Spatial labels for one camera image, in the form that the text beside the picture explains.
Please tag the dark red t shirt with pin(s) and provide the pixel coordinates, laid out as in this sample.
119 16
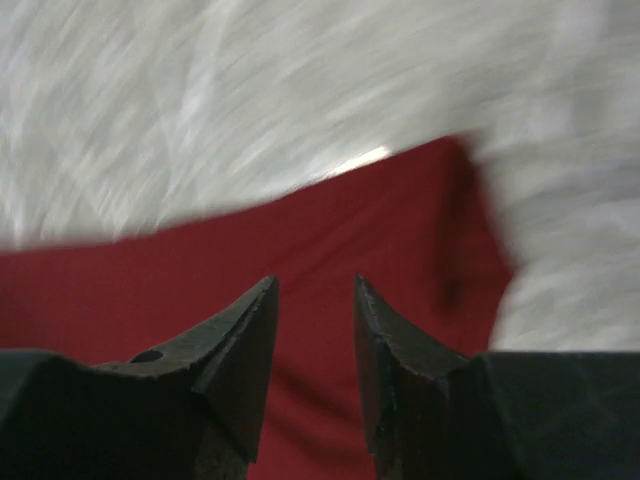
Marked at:
416 225

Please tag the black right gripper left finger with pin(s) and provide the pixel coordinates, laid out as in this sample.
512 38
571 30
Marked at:
189 408

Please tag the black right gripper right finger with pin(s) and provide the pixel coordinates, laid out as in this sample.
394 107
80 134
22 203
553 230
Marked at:
431 413

